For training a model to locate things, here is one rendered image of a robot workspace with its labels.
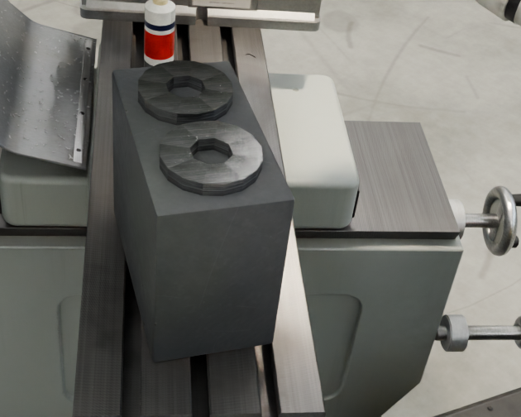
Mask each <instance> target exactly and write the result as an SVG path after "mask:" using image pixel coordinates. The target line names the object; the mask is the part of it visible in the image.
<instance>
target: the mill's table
mask: <svg viewBox="0 0 521 417"><path fill-rule="evenodd" d="M174 28H175V29H174V60H186V61H196V62H199V63H208V62H218V61H229V62H230V63H231V65H232V68H233V70H234V72H235V74H236V76H237V78H238V80H239V83H240V85H241V87H242V89H243V91H244V93H245V95H246V98H247V100H248V102H249V104H250V105H251V108H252V110H253V113H254V114H255V116H256V119H257V121H258V123H259V124H260V128H261V130H262V131H263V133H264V135H265V138H266V140H267V141H268V144H269V146H270V149H271V150H272V152H273V154H274V156H275V159H276V161H277V163H278V165H279V167H280V169H281V171H282V174H283V176H284V178H285V180H286V176H285V171H284V162H283V156H282V152H281V147H280V138H279V133H278V127H277V122H276V117H275V109H274V104H273V98H272V93H271V88H270V79H269V75H268V69H267V64H266V59H265V50H264V45H263V40H262V35H261V29H258V28H243V27H228V26H207V22H206V21H205V20H203V19H198V20H197V21H196V22H195V25H185V24H175V26H174ZM144 35H145V23H144V22H125V21H110V20H103V27H102V38H101V49H100V60H99V71H98V91H97V102H96V113H95V124H94V135H93V157H92V168H91V179H90V190H89V201H88V221H87V232H86V243H85V254H84V275H83V286H82V297H81V309H80V320H79V340H78V351H77V362H76V373H75V384H74V405H73V416H72V417H325V416H326V410H325V404H324V399H323V390H322V386H321V381H320V375H319V370H318V361H317V356H316V351H315V347H314V341H313V332H312V327H311V322H310V317H309V311H308V303H307V298H306V293H305V288H304V278H303V273H302V269H301V264H300V259H299V249H298V244H297V239H296V234H295V230H294V220H293V216H292V221H291V227H290V232H289V242H288V248H287V253H286V259H285V264H284V274H283V280H282V286H281V292H280V302H279V307H278V313H277V318H276V324H275V333H274V339H273V342H272V343H271V344H266V345H260V346H254V347H245V348H240V349H235V350H230V351H225V352H215V353H209V354H204V355H199V356H194V357H185V358H179V359H174V360H169V361H163V362H153V360H152V359H151V354H150V350H149V347H148V343H147V340H146V334H145V330H144V327H143V323H142V321H141V315H140V311H139V308H138V304H137V301H136V295H135V291H134V288H133V284H132V282H131V276H130V272H129V269H128V265H127V259H126V256H125V252H124V249H123V245H122V240H121V237H120V233H119V230H118V226H117V220H116V217H115V213H114V193H113V133H112V72H113V71H114V70H120V69H131V68H142V67H153V65H149V64H148V63H147V62H146V61H145V59H144ZM174 60H173V61H174Z"/></svg>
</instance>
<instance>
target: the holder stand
mask: <svg viewBox="0 0 521 417"><path fill-rule="evenodd" d="M112 133H113V193H114V213H115V217H116V220H117V226H118V230H119V233H120V237H121V240H122V245H123V249H124V252H125V256H126V259H127V265H128V269H129V272H130V276H131V282H132V284H133V288H134V291H135V295H136V301H137V304H138V308H139V311H140V315H141V321H142V323H143V327H144V330H145V334H146V340H147V343H148V347H149V350H150V354H151V359H152V360H153V362H163V361H169V360H174V359H179V358H185V357H194V356H199V355H204V354H209V353H215V352H225V351H230V350H235V349H240V348H249V347H254V346H260V345H266V344H271V343H272V342H273V339H274V333H275V324H276V318H277V313H278V307H279V302H280V292H281V286H282V280H283V274H284V264H285V259H286V253H287V248H288V242H289V232H290V227H291V221H292V216H293V211H294V196H293V195H292V193H291V191H290V189H289V186H288V184H287V182H286V180H285V178H284V176H283V174H282V171H281V169H280V167H279V165H278V163H277V161H276V159H275V156H274V154H273V152H272V150H271V149H270V146H269V144H268V141H267V140H266V138H265V135H264V133H263V131H262V130H261V126H260V124H259V123H258V121H257V119H256V116H255V114H254V113H253V110H252V108H251V105H250V104H249V102H248V100H247V98H246V95H245V93H244V91H243V89H242V87H241V85H240V83H239V80H238V78H237V76H236V74H235V72H234V70H233V68H232V65H231V63H230V62H229V61H218V62H208V63H199V62H196V61H186V60H174V61H170V62H165V63H160V64H158V65H155V66H153V67H142V68H131V69H115V70H114V71H113V72H112Z"/></svg>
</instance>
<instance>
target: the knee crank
mask: <svg viewBox="0 0 521 417"><path fill-rule="evenodd" d="M435 340H436V341H440V342H441V345H442V348H443V350H444V351H445V352H464V351H465V349H466V347H467V344H468V340H514V341H515V343H516V345H517V346H518V347H519V348H520V349H521V316H518V317H517V318H516V320H515V322H514V325H467V321H466V318H465V317H464V316H463V315H462V314H445V315H443V316H442V319H441V322H440V326H439V327H438V331H437V335H436V337H435Z"/></svg>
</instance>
